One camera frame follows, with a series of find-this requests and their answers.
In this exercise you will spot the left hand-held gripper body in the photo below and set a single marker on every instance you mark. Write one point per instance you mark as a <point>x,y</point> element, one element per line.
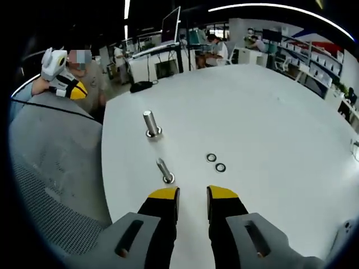
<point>54,63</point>

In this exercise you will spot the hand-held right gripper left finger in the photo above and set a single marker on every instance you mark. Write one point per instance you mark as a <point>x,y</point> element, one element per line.
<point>157,224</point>

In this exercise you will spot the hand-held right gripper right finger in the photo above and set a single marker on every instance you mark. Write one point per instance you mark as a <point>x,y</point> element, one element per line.
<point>230,224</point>

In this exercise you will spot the thin steel threaded stud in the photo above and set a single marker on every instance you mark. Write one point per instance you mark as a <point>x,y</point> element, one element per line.
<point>162,168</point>

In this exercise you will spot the thick steel threaded stud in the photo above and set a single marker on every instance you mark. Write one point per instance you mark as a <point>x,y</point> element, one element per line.
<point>150,122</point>

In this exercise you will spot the black pouch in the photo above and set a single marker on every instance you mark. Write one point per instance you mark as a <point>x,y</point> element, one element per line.
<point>140,86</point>

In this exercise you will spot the white standing desk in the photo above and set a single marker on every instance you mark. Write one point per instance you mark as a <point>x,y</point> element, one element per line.
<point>148,50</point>

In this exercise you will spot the grey mesh office chair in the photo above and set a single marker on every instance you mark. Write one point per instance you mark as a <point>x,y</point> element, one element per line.
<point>56,173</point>

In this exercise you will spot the computer monitor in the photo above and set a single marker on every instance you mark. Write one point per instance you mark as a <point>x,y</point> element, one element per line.
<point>169,28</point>

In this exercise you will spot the white handheld controller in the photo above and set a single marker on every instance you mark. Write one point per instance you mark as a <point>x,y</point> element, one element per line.
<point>346,232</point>

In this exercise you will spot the white office chair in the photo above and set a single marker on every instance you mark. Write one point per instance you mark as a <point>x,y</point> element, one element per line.
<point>231,54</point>

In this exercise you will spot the white cabinet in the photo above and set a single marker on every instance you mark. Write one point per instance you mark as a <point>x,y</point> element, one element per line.
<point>252,57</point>

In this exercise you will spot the small potted plant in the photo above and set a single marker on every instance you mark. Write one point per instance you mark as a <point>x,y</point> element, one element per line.
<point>342,89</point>

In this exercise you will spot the white storage shelving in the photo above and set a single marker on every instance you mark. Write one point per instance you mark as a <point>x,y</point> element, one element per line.
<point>322,60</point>

